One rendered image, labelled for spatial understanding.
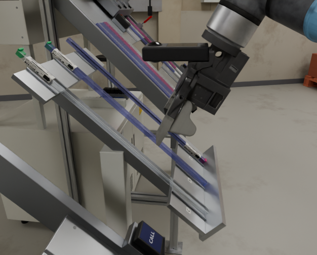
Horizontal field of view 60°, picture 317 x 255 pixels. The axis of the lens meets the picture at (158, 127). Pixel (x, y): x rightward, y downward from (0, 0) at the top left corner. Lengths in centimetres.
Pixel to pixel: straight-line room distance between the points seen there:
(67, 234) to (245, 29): 41
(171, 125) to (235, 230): 129
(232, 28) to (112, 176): 46
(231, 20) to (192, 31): 364
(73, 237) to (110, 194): 32
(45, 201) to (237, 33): 39
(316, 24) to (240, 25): 10
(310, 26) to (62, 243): 44
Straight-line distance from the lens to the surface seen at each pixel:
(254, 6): 47
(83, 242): 46
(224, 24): 47
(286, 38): 480
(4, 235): 183
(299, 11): 43
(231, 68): 49
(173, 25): 391
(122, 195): 75
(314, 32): 43
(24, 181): 46
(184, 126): 47
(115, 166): 71
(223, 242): 162
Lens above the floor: 114
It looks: 23 degrees down
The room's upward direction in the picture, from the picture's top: straight up
